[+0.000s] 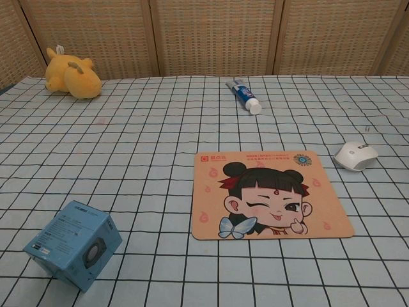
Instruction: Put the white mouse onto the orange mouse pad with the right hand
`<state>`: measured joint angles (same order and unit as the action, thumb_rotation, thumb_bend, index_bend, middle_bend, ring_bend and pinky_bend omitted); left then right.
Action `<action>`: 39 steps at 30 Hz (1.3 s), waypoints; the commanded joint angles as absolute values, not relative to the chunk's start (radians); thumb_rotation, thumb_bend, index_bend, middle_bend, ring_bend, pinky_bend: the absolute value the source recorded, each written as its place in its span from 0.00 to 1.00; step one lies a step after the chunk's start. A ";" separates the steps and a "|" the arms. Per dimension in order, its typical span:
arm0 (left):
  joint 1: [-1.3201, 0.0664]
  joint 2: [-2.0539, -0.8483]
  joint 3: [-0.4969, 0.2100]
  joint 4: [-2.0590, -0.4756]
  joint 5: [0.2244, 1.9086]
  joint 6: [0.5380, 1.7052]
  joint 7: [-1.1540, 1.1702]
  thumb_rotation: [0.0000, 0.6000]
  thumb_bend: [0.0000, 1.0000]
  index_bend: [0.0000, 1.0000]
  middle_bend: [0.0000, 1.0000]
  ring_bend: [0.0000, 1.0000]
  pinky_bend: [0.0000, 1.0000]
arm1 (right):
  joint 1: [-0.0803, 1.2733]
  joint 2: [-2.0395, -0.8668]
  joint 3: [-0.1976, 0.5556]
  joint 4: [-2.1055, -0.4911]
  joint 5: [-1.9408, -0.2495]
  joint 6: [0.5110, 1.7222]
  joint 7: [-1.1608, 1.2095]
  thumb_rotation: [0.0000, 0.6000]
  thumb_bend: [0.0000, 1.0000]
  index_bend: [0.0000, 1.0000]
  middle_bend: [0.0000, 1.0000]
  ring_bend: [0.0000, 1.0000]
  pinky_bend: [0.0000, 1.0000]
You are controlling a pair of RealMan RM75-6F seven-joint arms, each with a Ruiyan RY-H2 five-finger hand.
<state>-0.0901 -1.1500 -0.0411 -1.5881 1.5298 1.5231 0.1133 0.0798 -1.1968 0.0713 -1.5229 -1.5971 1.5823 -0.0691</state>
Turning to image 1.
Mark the blue checked tablecloth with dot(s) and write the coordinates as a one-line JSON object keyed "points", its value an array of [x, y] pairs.
{"points": [[159, 160]]}

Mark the woven folding screen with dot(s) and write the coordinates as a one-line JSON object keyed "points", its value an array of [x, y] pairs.
{"points": [[204, 35]]}

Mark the blue speaker box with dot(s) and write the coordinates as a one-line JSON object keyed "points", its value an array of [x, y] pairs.
{"points": [[68, 243]]}

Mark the blue white toothpaste tube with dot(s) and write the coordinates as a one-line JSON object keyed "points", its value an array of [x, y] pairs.
{"points": [[244, 94]]}

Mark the white computer mouse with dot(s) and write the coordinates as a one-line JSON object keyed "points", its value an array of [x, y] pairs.
{"points": [[353, 156]]}

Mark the yellow plush toy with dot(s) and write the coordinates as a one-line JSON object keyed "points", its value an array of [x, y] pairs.
{"points": [[76, 80]]}

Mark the cartoon girl mouse pad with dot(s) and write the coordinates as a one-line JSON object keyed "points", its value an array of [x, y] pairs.
{"points": [[271, 198]]}

